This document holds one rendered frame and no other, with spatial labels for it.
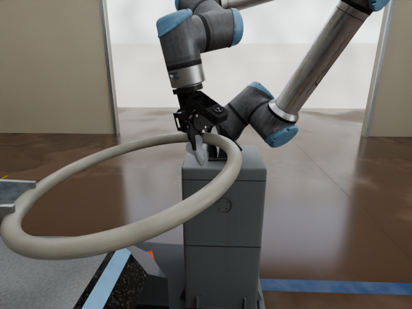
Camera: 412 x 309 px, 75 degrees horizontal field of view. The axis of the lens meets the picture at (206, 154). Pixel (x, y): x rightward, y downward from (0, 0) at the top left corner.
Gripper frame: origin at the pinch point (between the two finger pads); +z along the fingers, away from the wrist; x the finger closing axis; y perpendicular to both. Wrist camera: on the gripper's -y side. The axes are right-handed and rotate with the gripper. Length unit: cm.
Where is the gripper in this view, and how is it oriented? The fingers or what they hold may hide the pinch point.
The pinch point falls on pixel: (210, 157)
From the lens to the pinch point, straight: 74.6
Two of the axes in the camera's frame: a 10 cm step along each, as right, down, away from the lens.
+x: -7.1, 3.9, -5.9
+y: -6.7, -1.3, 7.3
